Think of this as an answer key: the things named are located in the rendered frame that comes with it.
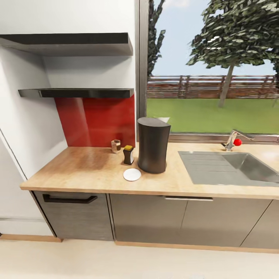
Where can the water glass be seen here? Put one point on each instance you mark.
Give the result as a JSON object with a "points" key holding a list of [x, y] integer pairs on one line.
{"points": [[116, 146]]}

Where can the drop in sink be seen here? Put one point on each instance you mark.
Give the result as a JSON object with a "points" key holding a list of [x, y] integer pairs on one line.
{"points": [[229, 168]]}

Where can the shelf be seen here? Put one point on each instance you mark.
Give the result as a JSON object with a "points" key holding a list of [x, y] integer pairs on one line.
{"points": [[78, 92], [70, 44]]}

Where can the saucer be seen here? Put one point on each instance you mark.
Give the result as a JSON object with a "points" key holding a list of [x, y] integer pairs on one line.
{"points": [[132, 174]]}

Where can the fixed window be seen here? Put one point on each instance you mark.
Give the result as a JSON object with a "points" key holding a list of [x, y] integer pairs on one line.
{"points": [[210, 66]]}

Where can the bottle of coffee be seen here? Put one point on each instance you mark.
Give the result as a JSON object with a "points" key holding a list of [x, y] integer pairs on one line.
{"points": [[128, 153]]}

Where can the coffee maker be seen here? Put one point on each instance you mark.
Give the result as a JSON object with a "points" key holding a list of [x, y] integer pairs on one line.
{"points": [[153, 142]]}

